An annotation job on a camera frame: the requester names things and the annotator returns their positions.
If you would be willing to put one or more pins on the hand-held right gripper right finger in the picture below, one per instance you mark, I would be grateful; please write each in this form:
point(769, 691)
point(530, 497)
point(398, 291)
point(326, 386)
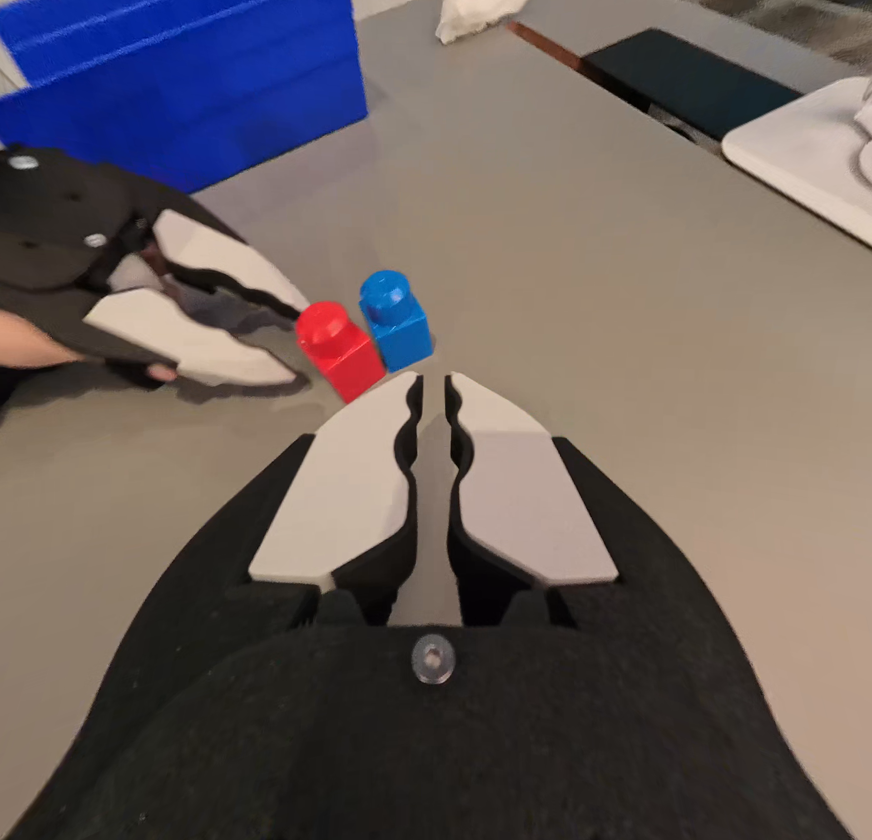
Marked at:
point(532, 499)

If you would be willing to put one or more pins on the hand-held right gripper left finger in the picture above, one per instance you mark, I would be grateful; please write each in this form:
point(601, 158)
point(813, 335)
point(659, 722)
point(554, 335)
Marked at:
point(334, 499)

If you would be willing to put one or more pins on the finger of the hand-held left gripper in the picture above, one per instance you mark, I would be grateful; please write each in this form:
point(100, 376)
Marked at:
point(177, 336)
point(225, 261)

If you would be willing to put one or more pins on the red mega block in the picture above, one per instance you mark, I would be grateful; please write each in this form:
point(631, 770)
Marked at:
point(348, 356)

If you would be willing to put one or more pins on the blue mega block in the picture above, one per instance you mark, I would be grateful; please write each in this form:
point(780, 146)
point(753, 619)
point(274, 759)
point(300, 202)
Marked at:
point(399, 329)

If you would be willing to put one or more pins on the blue storage bin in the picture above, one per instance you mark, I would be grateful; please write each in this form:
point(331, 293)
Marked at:
point(177, 77)

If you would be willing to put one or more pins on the person's left hand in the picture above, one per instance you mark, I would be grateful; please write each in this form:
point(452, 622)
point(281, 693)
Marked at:
point(27, 343)

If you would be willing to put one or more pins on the white cloth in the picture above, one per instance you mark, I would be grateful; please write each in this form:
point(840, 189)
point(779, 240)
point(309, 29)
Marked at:
point(484, 6)

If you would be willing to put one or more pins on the dark tablet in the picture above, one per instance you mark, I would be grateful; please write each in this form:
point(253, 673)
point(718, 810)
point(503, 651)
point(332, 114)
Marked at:
point(688, 80)

